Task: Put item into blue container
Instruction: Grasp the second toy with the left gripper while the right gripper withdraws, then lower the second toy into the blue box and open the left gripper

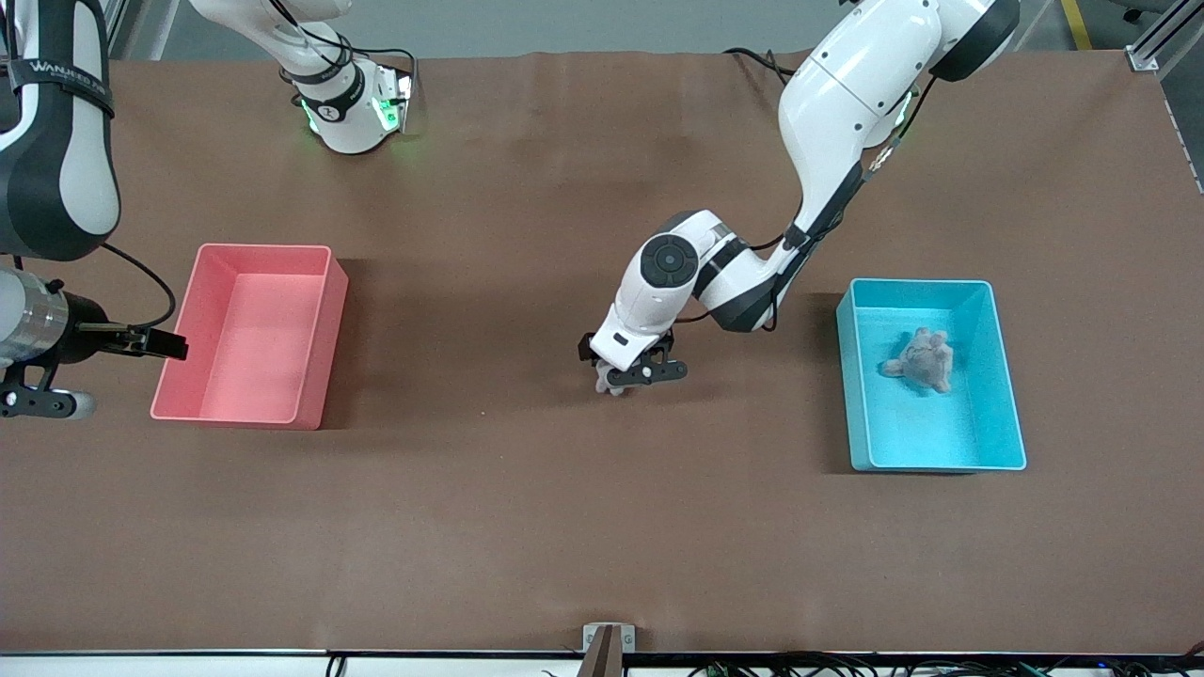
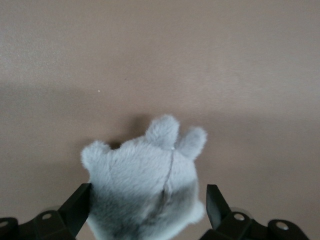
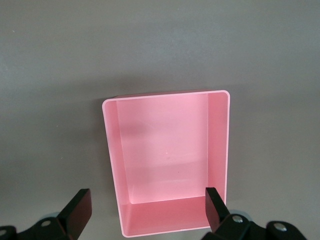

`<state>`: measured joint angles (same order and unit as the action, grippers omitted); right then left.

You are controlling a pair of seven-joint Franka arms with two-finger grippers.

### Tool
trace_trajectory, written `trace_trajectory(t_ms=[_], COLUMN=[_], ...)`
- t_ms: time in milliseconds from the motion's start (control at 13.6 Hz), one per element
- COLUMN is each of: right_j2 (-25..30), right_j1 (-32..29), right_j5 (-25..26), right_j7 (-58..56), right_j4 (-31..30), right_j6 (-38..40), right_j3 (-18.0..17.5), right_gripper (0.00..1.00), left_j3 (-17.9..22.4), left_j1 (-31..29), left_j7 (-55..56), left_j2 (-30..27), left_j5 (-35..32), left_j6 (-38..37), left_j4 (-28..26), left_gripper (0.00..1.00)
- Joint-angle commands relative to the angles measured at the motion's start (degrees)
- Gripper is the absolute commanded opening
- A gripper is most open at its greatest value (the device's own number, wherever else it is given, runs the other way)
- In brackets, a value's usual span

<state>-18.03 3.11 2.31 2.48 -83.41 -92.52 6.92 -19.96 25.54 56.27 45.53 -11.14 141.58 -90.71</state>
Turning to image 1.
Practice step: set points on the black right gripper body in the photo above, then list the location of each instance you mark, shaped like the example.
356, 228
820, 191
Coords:
87, 326

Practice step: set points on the grey plush animal toy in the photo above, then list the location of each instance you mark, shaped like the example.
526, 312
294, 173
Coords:
926, 362
611, 385

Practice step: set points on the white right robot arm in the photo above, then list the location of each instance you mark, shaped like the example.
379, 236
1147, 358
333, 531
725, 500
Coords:
71, 179

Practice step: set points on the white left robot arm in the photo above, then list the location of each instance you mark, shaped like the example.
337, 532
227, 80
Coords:
847, 94

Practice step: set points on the pink plastic box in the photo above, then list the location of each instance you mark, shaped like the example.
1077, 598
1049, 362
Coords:
254, 357

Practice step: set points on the blue plastic box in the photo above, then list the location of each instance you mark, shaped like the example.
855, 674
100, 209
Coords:
941, 432

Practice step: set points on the brown table cover mat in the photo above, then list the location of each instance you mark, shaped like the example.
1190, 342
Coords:
602, 527

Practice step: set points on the metal base connector plate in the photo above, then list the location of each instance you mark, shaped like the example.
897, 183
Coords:
400, 99

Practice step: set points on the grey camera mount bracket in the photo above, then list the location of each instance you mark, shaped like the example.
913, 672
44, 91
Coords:
593, 639

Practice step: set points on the aluminium frame post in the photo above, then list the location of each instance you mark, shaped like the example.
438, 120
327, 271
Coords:
115, 28
1146, 58

